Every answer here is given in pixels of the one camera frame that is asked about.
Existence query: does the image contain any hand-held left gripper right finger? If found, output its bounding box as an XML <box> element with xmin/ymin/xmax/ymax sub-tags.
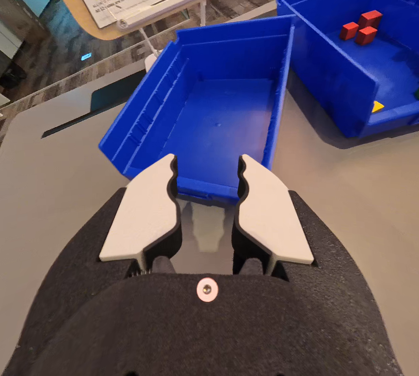
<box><xmin>231</xmin><ymin>154</ymin><xmax>315</xmax><ymax>275</ymax></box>

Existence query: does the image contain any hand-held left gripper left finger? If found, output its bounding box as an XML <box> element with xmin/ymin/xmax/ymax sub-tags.
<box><xmin>98</xmin><ymin>153</ymin><xmax>183</xmax><ymax>273</ymax></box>

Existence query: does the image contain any blue plastic bin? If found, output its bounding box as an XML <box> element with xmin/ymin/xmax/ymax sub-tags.
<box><xmin>98</xmin><ymin>15</ymin><xmax>297</xmax><ymax>208</ymax></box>
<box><xmin>275</xmin><ymin>0</ymin><xmax>419</xmax><ymax>139</ymax></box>

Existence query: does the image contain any white board stand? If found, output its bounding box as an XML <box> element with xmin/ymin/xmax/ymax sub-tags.
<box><xmin>137</xmin><ymin>0</ymin><xmax>208</xmax><ymax>72</ymax></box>

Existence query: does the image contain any red wooden cube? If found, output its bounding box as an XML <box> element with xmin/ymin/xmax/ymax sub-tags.
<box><xmin>354</xmin><ymin>26</ymin><xmax>378</xmax><ymax>46</ymax></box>
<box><xmin>339</xmin><ymin>22</ymin><xmax>360</xmax><ymax>40</ymax></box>
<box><xmin>358</xmin><ymin>10</ymin><xmax>383</xmax><ymax>31</ymax></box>

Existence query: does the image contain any white sheet holder bar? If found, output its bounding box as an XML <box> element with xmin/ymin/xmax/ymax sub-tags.
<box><xmin>108</xmin><ymin>0</ymin><xmax>225</xmax><ymax>29</ymax></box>

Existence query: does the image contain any black desk cable flap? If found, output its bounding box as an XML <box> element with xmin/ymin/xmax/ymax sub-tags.
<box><xmin>41</xmin><ymin>70</ymin><xmax>146</xmax><ymax>139</ymax></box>

